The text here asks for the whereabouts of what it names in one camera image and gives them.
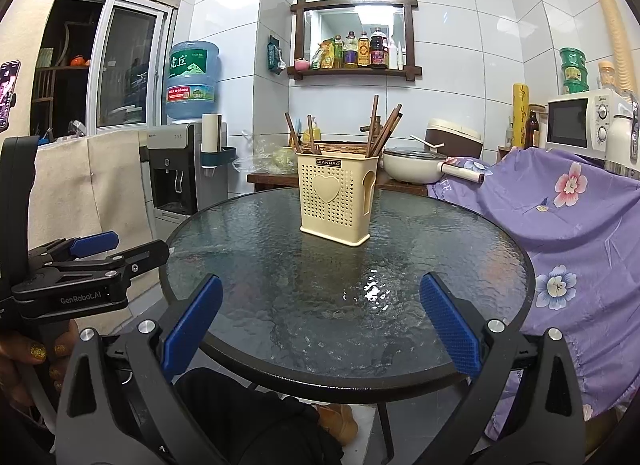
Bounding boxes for white microwave oven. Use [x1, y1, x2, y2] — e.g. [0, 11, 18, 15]
[545, 89, 636, 160]

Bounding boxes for clear plastic bags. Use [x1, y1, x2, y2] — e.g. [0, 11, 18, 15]
[235, 132, 301, 176]

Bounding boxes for person's left hand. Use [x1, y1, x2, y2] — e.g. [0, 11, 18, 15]
[0, 319, 80, 411]

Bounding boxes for wooden side table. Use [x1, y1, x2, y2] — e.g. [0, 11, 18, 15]
[246, 171, 431, 196]

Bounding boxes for blue water jug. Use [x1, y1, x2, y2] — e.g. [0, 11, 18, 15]
[165, 41, 221, 124]

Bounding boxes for beige cloth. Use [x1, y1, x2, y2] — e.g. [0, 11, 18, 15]
[27, 131, 161, 267]

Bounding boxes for wooden framed wall shelf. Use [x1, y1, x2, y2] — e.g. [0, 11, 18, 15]
[287, 0, 424, 82]

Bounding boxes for smartphone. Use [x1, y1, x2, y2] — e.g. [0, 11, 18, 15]
[0, 60, 24, 134]

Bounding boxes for beige corrugated hose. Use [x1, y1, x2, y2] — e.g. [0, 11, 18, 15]
[592, 0, 634, 96]

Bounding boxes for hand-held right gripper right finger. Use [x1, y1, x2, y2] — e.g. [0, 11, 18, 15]
[419, 271, 587, 465]

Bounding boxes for dark brown wooden chopstick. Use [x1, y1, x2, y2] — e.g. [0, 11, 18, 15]
[367, 95, 380, 156]
[374, 104, 403, 156]

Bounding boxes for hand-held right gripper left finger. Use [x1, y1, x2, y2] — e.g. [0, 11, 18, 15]
[54, 274, 224, 465]

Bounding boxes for woven basket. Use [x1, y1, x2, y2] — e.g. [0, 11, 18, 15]
[315, 141, 373, 156]

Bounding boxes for purple floral cloth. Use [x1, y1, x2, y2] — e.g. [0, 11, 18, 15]
[427, 145, 640, 441]

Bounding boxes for green hanging packet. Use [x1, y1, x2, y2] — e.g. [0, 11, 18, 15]
[267, 36, 287, 74]

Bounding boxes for person's dark trouser leg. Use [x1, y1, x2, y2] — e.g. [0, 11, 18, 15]
[172, 367, 346, 465]

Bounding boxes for beige perforated utensil holder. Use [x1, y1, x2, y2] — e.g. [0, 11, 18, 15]
[296, 151, 375, 247]

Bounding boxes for yellow roll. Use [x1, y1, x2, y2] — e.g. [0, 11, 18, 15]
[511, 84, 532, 148]

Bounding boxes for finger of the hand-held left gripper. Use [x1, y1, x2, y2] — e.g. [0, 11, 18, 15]
[27, 231, 120, 267]
[12, 239, 171, 297]

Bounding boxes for brown glass bottle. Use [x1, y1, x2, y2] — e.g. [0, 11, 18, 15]
[525, 110, 541, 148]

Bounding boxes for brown and white rice cooker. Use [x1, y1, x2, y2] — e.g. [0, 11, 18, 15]
[425, 118, 484, 158]

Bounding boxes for row of condiment bottles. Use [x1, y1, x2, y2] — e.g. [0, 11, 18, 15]
[310, 27, 407, 70]

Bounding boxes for brown slipper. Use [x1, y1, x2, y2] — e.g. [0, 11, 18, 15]
[317, 402, 359, 446]

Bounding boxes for white pan with glass lid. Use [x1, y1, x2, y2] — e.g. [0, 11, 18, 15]
[382, 146, 486, 184]

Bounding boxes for grey water dispenser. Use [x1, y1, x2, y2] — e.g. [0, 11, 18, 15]
[140, 122, 228, 234]

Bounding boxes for white and teal cup holder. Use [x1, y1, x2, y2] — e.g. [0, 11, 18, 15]
[200, 113, 237, 168]

